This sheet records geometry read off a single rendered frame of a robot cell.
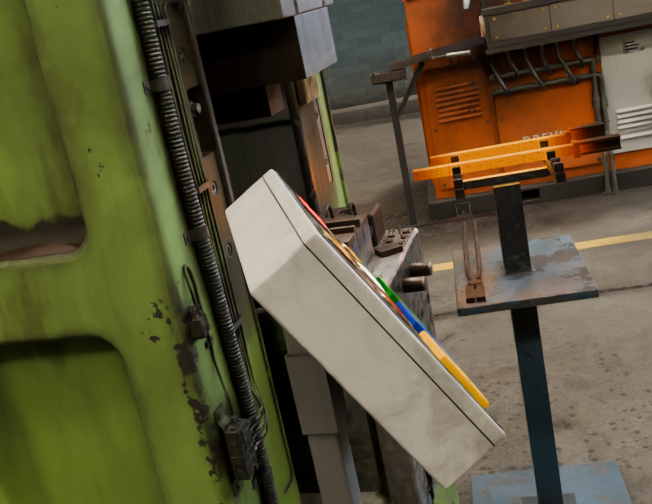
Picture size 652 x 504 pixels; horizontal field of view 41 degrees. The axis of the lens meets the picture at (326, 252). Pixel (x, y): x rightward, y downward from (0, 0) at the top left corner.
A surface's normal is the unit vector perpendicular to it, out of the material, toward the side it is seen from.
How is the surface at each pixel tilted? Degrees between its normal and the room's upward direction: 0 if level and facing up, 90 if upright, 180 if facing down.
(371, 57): 91
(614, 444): 0
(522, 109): 90
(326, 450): 90
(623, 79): 90
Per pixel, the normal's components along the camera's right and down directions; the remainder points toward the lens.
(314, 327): 0.18, 0.25
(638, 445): -0.19, -0.94
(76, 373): -0.25, 0.33
